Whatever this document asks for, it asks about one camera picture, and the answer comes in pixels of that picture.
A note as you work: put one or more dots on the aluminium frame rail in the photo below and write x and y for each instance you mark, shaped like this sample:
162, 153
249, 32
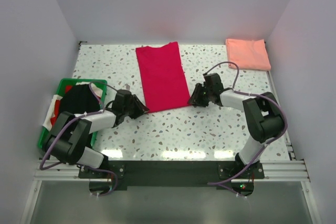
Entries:
209, 171

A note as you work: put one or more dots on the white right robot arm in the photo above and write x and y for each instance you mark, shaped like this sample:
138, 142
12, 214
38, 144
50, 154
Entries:
264, 118

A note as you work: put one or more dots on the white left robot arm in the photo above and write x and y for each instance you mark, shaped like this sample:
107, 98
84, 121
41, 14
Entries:
68, 140

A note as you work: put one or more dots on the black mounting base plate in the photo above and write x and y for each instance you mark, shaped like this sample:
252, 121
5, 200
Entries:
114, 183

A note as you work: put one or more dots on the red and white t-shirt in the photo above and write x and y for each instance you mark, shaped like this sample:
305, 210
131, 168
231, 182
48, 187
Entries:
65, 86

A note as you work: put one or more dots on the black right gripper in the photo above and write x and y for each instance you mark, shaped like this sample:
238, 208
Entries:
195, 99

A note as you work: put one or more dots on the folded salmon pink t-shirt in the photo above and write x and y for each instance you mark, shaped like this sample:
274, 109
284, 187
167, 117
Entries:
248, 54

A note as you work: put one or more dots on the crimson red t-shirt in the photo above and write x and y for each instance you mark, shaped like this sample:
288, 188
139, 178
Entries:
163, 80

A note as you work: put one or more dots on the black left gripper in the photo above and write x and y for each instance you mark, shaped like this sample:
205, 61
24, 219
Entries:
140, 109

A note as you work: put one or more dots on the green plastic bin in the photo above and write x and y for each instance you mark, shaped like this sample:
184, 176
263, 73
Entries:
44, 133

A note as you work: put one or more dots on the black t-shirt with logo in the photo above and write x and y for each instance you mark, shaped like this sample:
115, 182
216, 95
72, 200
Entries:
79, 100

